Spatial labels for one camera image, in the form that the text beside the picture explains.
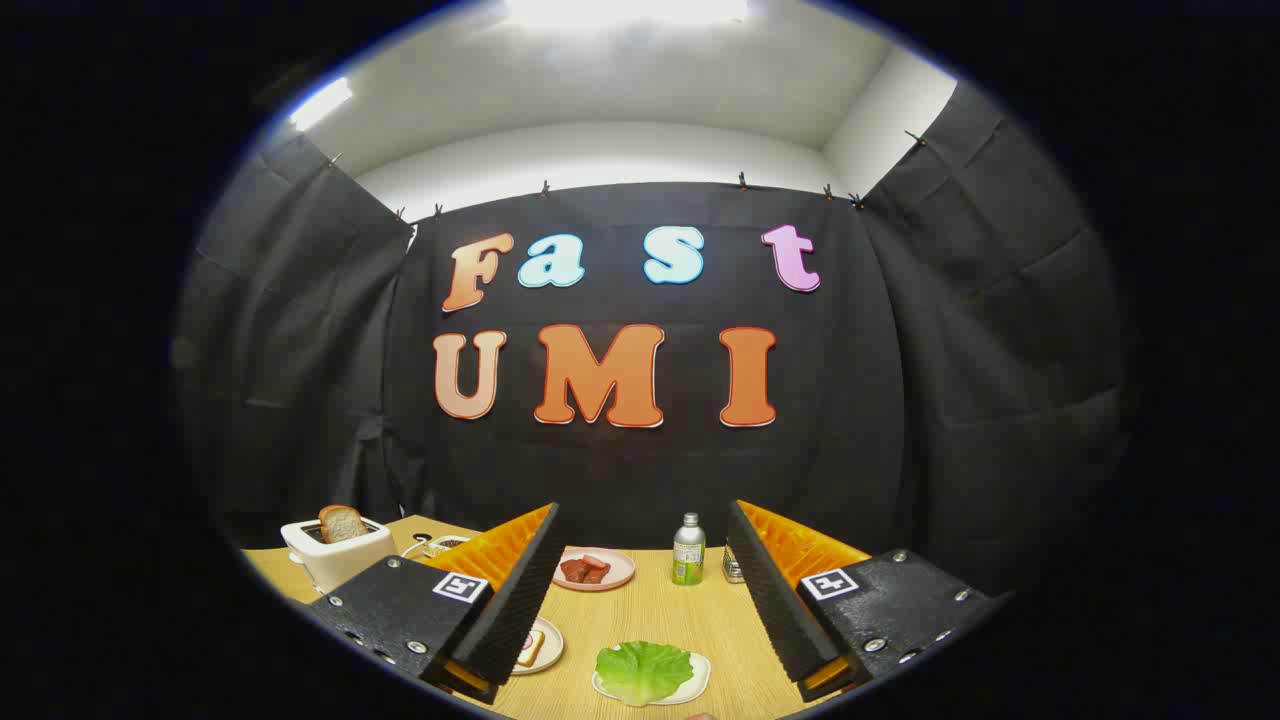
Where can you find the bread slice with crust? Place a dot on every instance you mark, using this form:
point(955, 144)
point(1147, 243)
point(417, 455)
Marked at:
point(530, 652)

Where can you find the white square plate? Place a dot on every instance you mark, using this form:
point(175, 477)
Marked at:
point(700, 675)

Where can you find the brown meat pieces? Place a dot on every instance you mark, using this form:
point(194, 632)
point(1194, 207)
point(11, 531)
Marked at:
point(582, 572)

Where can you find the black backdrop cloth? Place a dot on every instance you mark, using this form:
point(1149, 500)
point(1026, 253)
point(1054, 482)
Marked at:
point(620, 470)

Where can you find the white toaster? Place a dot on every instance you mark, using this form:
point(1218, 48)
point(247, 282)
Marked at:
point(340, 568)

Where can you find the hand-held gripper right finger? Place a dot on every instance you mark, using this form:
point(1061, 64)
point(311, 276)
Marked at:
point(775, 600)

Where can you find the green label metal bottle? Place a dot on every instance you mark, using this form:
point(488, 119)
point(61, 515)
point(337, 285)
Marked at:
point(688, 555)

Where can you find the round white plate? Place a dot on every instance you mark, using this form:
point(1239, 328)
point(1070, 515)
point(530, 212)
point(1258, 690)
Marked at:
point(552, 645)

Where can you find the toasted bread slice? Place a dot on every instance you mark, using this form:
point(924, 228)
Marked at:
point(342, 524)

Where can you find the pink plate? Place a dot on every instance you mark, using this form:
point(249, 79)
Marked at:
point(620, 570)

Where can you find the green lettuce leaf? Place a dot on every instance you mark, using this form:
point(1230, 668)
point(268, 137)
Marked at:
point(642, 670)

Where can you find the white divided seasoning dish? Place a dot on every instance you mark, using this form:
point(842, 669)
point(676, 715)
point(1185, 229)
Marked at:
point(445, 545)

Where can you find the ceiling light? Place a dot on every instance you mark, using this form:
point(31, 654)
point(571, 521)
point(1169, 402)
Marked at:
point(625, 10)
point(320, 104)

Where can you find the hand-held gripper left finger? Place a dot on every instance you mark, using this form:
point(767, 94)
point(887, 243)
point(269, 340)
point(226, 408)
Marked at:
point(515, 600)

